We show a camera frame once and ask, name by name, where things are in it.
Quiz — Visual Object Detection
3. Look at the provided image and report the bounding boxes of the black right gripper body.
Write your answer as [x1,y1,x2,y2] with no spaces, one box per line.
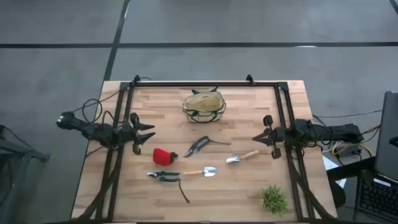
[262,114,287,160]

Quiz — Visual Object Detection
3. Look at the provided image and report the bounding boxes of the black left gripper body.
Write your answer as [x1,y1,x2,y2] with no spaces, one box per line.
[119,112,143,156]

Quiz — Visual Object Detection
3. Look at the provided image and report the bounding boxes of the red spray bottle black cap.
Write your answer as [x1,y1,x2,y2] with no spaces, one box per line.
[152,147,179,167]

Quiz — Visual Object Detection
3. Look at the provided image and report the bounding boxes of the narrow trowel wooden handle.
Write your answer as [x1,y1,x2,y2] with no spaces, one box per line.
[225,149,259,164]

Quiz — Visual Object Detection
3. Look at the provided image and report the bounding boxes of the green-handled pruning shears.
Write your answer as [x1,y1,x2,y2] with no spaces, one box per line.
[146,170,191,205]

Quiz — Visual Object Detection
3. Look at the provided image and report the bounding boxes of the black pruning shears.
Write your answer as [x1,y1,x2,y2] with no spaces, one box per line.
[183,135,231,159]

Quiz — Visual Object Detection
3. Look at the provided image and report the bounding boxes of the wide trowel wooden handle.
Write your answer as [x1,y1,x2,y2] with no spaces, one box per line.
[182,166,218,178]

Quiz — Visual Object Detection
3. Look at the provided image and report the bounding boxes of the green artificial plant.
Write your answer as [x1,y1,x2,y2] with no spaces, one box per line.
[261,184,290,217]

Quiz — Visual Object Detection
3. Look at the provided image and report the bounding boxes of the white paper sheet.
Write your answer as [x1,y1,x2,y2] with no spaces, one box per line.
[322,154,348,189]

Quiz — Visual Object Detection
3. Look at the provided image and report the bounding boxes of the grey power box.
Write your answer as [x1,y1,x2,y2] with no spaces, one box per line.
[337,144,363,157]

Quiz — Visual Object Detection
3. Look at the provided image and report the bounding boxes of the grey laptop screen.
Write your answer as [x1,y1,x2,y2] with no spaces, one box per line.
[374,91,398,183]

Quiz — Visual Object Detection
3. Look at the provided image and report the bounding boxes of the grey metal stand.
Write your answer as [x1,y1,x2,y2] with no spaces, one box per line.
[0,124,50,224]

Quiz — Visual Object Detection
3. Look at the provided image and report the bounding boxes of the black keyboard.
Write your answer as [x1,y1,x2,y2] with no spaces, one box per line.
[354,169,398,223]

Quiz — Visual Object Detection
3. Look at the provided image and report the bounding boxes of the yellow cable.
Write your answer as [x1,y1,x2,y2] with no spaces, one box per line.
[331,141,376,158]

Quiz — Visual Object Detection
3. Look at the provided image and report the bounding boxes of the black metal table frame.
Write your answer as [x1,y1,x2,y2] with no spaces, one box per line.
[71,74,338,222]

